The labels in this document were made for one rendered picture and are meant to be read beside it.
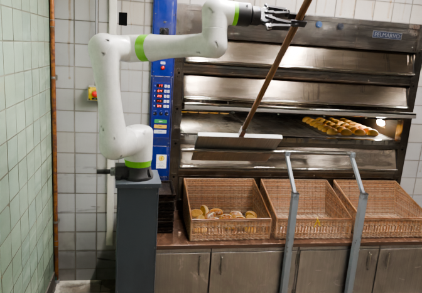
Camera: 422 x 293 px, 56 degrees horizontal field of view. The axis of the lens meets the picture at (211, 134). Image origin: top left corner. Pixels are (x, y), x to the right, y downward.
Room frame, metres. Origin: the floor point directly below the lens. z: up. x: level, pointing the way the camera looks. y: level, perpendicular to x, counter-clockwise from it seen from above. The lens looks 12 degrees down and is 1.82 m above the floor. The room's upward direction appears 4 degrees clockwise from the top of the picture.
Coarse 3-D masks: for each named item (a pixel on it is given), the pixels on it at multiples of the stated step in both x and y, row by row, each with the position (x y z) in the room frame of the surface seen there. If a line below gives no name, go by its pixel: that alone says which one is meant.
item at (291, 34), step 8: (304, 0) 1.63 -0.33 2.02; (312, 0) 1.62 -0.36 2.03; (304, 8) 1.64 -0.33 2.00; (296, 16) 1.69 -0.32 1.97; (288, 32) 1.76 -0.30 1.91; (288, 40) 1.78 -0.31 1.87; (280, 48) 1.85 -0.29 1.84; (280, 56) 1.86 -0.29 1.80; (272, 72) 1.95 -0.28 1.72; (264, 88) 2.05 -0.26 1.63; (256, 104) 2.17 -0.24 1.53; (248, 120) 2.30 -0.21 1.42
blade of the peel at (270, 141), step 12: (204, 132) 2.42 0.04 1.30; (204, 144) 2.49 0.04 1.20; (216, 144) 2.50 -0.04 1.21; (228, 144) 2.51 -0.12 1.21; (240, 144) 2.52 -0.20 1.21; (252, 144) 2.54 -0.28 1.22; (264, 144) 2.55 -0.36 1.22; (276, 144) 2.56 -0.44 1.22; (192, 156) 2.62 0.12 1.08; (204, 156) 2.63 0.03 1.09; (216, 156) 2.64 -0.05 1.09; (228, 156) 2.66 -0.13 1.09; (240, 156) 2.67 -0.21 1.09; (252, 156) 2.68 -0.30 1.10; (264, 156) 2.69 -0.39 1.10
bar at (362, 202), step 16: (288, 160) 2.58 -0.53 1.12; (352, 160) 2.67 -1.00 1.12; (288, 224) 2.41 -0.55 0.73; (288, 240) 2.38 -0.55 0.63; (352, 240) 2.50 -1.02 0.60; (288, 256) 2.39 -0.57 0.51; (352, 256) 2.47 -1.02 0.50; (288, 272) 2.39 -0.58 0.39; (352, 272) 2.47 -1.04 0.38; (352, 288) 2.47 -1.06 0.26
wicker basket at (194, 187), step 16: (192, 192) 2.81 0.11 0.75; (208, 192) 2.84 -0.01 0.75; (224, 192) 2.86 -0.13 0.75; (240, 192) 2.88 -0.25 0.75; (256, 192) 2.82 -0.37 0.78; (192, 208) 2.78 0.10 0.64; (224, 208) 2.83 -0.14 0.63; (240, 208) 2.85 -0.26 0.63; (256, 208) 2.78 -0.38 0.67; (192, 224) 2.38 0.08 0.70; (208, 224) 2.39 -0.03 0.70; (224, 224) 2.42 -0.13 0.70; (240, 224) 2.44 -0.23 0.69; (256, 224) 2.46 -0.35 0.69; (192, 240) 2.37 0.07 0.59; (208, 240) 2.40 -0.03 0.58
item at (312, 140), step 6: (180, 138) 2.85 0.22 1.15; (186, 138) 2.86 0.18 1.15; (192, 138) 2.87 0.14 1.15; (288, 138) 3.00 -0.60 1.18; (294, 138) 3.01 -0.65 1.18; (300, 138) 3.02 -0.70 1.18; (306, 138) 3.03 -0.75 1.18; (312, 138) 3.05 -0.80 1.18; (318, 138) 3.06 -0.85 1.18; (324, 138) 3.08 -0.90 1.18; (330, 138) 3.09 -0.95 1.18; (336, 138) 3.11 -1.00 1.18; (342, 138) 3.13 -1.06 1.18; (348, 138) 3.14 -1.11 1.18; (354, 138) 3.16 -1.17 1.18; (354, 144) 3.10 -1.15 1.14; (360, 144) 3.11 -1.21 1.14; (366, 144) 3.12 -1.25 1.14; (372, 144) 3.13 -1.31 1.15; (378, 144) 3.14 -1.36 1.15; (384, 144) 3.15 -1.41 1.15; (390, 144) 3.16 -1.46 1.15; (396, 144) 3.17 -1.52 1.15
